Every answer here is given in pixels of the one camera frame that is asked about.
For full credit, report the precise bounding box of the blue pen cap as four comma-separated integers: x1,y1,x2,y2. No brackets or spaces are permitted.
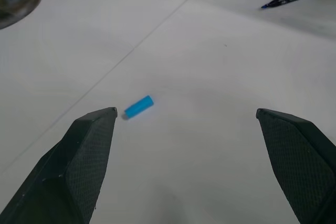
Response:
124,94,155,120

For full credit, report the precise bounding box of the round grey metal base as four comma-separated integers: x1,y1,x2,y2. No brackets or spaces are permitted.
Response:
0,0,43,30

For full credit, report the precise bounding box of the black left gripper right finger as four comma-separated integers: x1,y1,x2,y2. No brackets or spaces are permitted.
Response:
256,108,336,224

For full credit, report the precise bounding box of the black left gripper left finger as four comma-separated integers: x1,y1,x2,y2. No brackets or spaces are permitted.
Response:
0,106,118,224

